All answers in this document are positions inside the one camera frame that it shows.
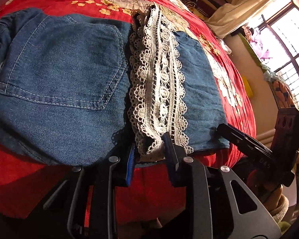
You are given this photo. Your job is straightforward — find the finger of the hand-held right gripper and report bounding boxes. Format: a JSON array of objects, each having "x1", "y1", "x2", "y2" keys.
[
  {"x1": 216, "y1": 123, "x2": 263, "y2": 150},
  {"x1": 235, "y1": 138, "x2": 256, "y2": 160}
]

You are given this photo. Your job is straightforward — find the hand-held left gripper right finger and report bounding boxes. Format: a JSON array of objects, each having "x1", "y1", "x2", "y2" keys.
[{"x1": 161, "y1": 132, "x2": 282, "y2": 239}]

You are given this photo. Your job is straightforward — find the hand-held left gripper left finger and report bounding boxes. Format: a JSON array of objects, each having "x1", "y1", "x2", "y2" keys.
[{"x1": 42, "y1": 143, "x2": 138, "y2": 239}]

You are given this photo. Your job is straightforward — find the blue denim pants lace trim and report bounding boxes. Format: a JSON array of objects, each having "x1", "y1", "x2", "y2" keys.
[{"x1": 0, "y1": 4, "x2": 230, "y2": 168}]

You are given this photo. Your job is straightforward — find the person's right forearm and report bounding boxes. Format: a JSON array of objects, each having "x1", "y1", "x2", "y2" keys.
[{"x1": 263, "y1": 184, "x2": 290, "y2": 227}]

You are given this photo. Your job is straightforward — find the red floral blanket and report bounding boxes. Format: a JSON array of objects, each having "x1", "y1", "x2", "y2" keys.
[{"x1": 0, "y1": 0, "x2": 257, "y2": 219}]

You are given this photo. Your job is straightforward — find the orange floral cloth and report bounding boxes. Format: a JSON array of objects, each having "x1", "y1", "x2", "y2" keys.
[{"x1": 271, "y1": 80, "x2": 296, "y2": 110}]

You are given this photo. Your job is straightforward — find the yellow box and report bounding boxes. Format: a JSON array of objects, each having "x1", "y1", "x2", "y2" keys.
[{"x1": 241, "y1": 76, "x2": 255, "y2": 99}]

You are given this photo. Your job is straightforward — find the light green cloth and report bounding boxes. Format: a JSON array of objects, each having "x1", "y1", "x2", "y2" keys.
[{"x1": 261, "y1": 64, "x2": 277, "y2": 80}]

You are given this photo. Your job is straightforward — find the pink floral cloth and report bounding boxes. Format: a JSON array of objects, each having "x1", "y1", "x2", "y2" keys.
[{"x1": 242, "y1": 25, "x2": 272, "y2": 63}]

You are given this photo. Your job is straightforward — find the window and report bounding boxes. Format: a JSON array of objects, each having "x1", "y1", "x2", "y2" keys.
[{"x1": 247, "y1": 0, "x2": 299, "y2": 116}]

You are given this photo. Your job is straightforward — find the cream curtain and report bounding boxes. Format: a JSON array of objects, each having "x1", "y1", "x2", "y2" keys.
[{"x1": 206, "y1": 0, "x2": 292, "y2": 33}]

